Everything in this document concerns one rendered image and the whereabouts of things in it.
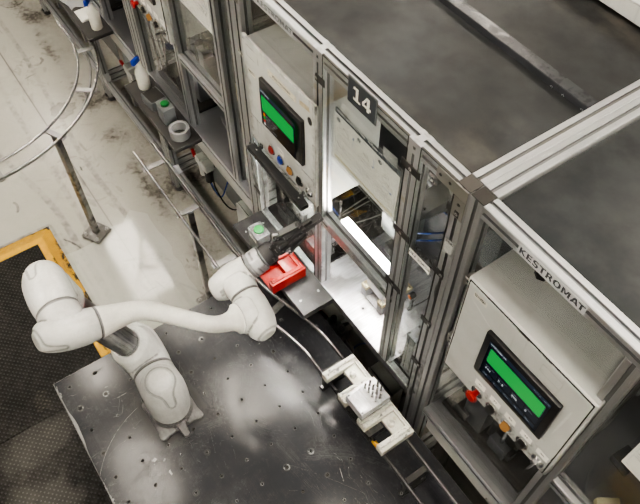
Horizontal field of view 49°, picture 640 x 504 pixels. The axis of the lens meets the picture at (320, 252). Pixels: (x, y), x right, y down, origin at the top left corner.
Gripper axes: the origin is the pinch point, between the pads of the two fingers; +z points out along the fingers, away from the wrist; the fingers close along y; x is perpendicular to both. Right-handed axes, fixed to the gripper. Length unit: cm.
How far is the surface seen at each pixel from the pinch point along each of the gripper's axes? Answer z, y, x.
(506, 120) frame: 59, 36, -37
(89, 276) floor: -132, -87, 127
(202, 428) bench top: -82, -44, -16
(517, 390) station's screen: 22, 5, -85
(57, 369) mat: -159, -77, 77
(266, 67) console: 17, 36, 33
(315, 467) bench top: -53, -60, -48
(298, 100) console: 19.0, 33.5, 14.8
